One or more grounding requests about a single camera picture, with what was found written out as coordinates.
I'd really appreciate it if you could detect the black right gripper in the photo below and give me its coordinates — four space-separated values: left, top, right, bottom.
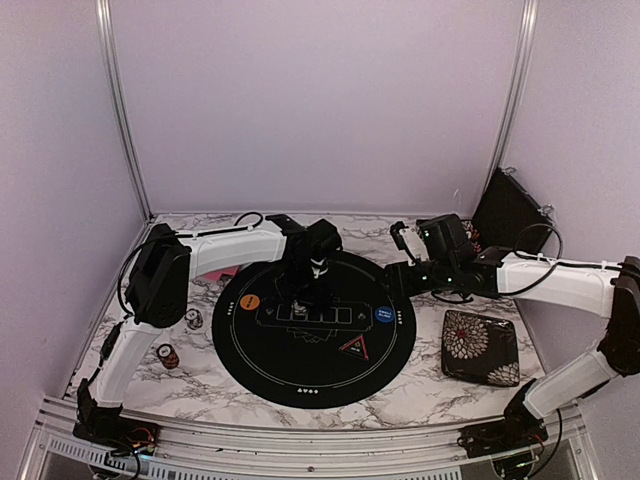
376 258 457 300

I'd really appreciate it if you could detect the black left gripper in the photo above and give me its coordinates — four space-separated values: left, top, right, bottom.
272 261 337 315

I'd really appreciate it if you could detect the orange big blind button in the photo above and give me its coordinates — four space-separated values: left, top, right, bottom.
239 294 261 311

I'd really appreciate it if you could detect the blue small blind button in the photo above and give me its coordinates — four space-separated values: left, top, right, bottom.
374 307 396 324

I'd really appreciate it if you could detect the red triangle all-in marker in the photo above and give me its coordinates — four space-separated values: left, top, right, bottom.
339 334 370 362

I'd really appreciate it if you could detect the grey poker chip stack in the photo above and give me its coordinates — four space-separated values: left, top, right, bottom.
184 308 204 330

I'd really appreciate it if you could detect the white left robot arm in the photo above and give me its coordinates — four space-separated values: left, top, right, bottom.
77 214 342 445

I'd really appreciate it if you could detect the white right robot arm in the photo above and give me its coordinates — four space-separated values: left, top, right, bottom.
384 214 639 448

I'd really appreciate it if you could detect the black poker chip case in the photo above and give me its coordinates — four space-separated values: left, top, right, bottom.
470 168 552 253

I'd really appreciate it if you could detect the round black poker mat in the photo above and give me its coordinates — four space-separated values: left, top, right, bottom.
211 251 417 409

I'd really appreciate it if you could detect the floral patterned pouch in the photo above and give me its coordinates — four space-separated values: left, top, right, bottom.
441 310 520 388

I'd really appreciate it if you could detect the red playing card deck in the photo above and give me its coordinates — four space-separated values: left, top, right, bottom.
203 266 240 282

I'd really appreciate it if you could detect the red poker chip stack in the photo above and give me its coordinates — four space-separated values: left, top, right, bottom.
156 343 180 370

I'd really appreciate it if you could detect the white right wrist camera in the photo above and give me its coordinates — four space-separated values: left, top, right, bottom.
390 221 418 264

